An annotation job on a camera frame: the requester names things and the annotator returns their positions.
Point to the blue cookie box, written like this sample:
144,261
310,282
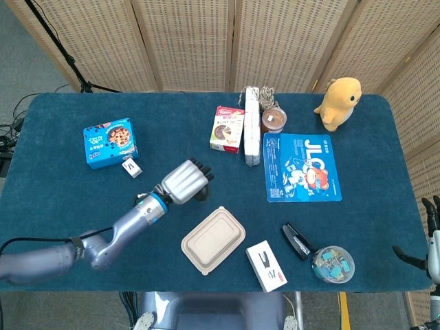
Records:
110,142

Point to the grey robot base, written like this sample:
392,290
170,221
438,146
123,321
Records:
213,311

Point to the black stapler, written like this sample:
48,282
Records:
297,240

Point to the red white cake box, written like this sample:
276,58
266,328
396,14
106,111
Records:
227,130

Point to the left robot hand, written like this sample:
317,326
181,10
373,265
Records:
182,182

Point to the clear tub of binder clips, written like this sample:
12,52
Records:
332,264

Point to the white stapler box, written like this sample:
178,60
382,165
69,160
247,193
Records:
266,266

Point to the white tissue pack stack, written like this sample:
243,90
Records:
252,134

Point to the yellow plush toy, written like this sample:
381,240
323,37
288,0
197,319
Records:
338,106

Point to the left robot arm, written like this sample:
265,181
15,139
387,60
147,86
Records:
103,247

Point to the blue printed mouse pad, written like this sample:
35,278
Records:
302,168

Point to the clear jar brown snack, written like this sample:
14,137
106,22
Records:
273,120

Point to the blue table cloth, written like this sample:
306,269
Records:
68,192

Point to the black tripod stand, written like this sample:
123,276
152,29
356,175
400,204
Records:
70,63

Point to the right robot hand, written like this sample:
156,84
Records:
434,254

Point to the wicker folding screen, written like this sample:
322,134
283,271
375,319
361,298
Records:
192,41

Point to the beige lunch box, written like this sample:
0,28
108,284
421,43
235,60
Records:
213,240

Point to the small white adapter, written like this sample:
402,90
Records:
132,168

